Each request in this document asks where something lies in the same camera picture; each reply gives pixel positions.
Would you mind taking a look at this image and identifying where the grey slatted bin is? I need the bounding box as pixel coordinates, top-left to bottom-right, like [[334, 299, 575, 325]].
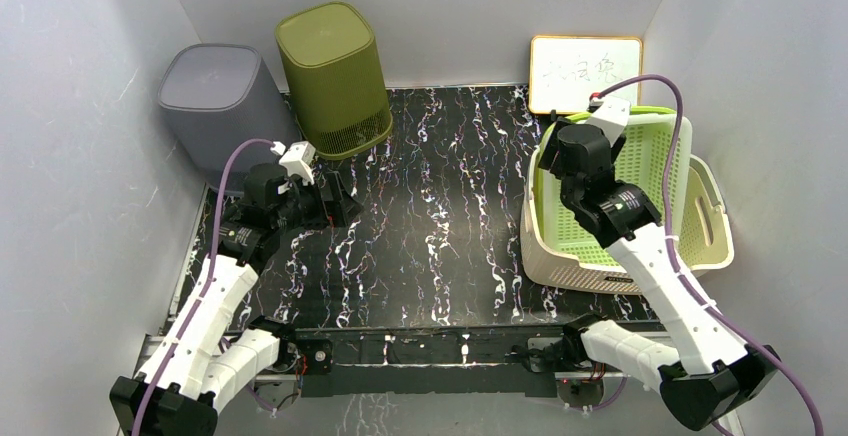
[[157, 43, 303, 191]]

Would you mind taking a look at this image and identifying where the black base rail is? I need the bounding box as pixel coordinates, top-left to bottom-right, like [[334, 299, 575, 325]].
[[296, 324, 592, 398]]

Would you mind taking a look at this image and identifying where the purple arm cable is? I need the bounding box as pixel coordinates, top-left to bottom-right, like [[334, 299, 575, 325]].
[[596, 74, 825, 436], [129, 138, 280, 436]]

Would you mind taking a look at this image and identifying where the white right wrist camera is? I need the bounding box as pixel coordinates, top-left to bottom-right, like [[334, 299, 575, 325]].
[[586, 93, 632, 145]]

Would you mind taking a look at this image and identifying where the olive green slatted bin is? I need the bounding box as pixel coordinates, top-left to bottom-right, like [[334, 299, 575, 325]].
[[274, 1, 393, 160]]

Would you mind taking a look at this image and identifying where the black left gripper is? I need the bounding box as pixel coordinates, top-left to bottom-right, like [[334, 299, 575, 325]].
[[273, 172, 363, 235]]

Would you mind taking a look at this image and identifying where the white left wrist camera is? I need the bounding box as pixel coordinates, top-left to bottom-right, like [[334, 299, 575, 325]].
[[270, 141, 316, 186]]

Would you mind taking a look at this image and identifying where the yellow framed whiteboard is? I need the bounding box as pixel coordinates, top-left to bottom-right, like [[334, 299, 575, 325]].
[[528, 35, 643, 114]]

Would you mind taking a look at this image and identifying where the cream perforated plastic basket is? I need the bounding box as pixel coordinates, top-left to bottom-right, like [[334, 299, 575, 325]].
[[520, 150, 735, 295]]

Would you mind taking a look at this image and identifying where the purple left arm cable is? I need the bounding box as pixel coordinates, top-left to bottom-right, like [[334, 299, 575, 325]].
[[129, 138, 280, 436]]

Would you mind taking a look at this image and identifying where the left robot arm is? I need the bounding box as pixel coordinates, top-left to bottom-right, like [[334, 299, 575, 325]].
[[109, 163, 362, 435]]

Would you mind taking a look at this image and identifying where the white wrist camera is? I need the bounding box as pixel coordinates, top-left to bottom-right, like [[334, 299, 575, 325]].
[[586, 93, 632, 145], [270, 141, 316, 186]]

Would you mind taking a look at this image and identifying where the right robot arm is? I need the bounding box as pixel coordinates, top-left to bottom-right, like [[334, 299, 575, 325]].
[[539, 120, 780, 431]]

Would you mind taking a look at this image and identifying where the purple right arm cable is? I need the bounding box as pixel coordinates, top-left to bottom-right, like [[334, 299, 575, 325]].
[[596, 74, 825, 436]]

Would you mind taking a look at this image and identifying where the lime green perforated basket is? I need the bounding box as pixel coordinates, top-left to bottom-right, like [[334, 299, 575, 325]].
[[533, 106, 692, 272]]

